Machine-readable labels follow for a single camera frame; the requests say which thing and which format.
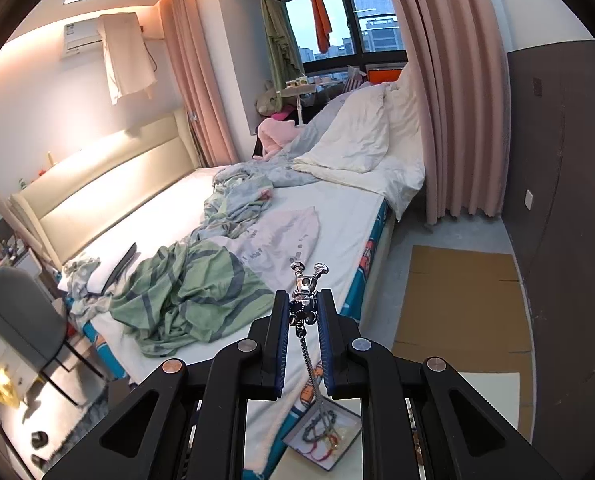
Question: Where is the silver figurine pendant chain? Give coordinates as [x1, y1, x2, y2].
[288, 260, 335, 411]

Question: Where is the black jewelry box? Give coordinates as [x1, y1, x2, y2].
[282, 399, 363, 472]

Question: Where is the flat brown cardboard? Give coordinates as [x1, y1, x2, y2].
[393, 246, 534, 439]

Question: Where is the green striped blanket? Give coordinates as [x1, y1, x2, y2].
[109, 240, 274, 358]

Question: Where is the bed with white sheet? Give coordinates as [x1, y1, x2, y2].
[7, 109, 429, 476]

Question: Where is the pale pink printed cloth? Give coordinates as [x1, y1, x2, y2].
[211, 206, 320, 292]

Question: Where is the grey chair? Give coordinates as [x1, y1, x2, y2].
[0, 266, 99, 384]

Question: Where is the light blue crumpled blanket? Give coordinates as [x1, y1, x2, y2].
[189, 129, 329, 246]

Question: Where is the beige padded headboard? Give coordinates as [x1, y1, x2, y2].
[8, 108, 201, 269]

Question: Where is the pink plush toy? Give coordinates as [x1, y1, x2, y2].
[253, 117, 302, 160]

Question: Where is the white duvet pile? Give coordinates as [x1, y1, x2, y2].
[292, 64, 425, 219]

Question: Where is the white hanging shirt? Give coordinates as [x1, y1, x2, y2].
[97, 13, 156, 105]

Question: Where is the green hanging garment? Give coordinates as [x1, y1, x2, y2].
[261, 0, 304, 92]

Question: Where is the pink curtain right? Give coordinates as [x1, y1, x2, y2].
[392, 0, 511, 223]

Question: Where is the pink curtain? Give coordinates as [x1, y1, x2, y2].
[159, 0, 238, 166]
[392, 0, 511, 223]

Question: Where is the pink curtain left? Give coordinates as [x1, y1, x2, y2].
[159, 0, 238, 166]

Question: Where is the orange hanging garment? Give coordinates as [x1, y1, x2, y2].
[311, 0, 332, 54]

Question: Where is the white wall socket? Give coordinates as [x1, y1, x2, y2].
[524, 190, 534, 210]

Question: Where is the white wall air conditioner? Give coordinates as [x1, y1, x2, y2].
[59, 13, 144, 61]

